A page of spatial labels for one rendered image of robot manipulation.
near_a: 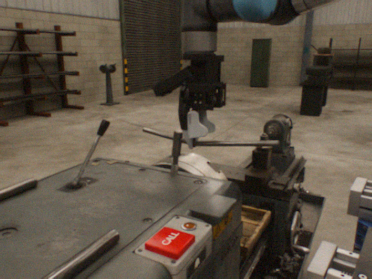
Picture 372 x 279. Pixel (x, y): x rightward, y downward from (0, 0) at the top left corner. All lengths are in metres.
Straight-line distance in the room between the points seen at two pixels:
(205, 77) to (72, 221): 0.39
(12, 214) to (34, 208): 0.04
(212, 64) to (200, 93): 0.07
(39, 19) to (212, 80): 8.73
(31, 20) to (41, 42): 0.55
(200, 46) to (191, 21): 0.05
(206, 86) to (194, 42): 0.09
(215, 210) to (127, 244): 0.19
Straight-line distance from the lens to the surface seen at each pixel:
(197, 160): 1.01
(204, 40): 0.70
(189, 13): 0.71
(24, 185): 0.81
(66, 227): 0.64
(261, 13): 0.64
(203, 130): 0.73
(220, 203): 0.69
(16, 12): 8.96
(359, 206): 1.24
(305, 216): 2.28
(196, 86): 0.71
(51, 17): 9.62
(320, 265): 0.80
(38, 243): 0.61
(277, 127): 2.07
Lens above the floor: 1.56
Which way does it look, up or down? 16 degrees down
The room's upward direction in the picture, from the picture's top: straight up
